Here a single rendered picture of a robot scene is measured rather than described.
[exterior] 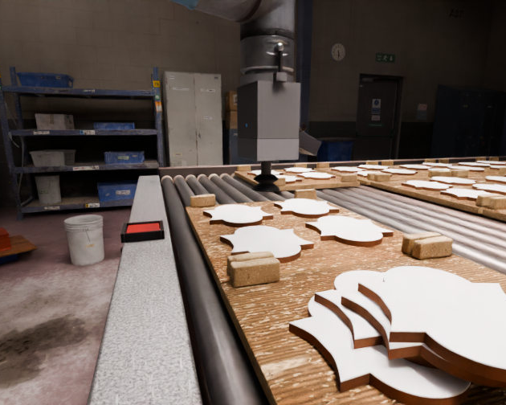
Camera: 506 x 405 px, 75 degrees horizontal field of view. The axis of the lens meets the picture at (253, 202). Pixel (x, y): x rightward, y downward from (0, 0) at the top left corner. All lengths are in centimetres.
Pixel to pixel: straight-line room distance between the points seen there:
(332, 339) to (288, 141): 27
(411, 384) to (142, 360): 22
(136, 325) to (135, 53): 528
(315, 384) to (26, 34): 563
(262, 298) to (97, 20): 543
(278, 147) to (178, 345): 27
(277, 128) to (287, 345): 28
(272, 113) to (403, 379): 33
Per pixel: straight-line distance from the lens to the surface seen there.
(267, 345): 30
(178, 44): 564
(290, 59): 48
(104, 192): 489
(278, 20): 48
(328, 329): 31
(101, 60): 555
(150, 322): 39
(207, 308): 39
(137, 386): 31
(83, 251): 308
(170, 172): 146
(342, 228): 59
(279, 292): 38
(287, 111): 46
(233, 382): 30
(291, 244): 50
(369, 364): 28
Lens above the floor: 112
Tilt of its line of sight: 13 degrees down
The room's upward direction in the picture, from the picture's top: straight up
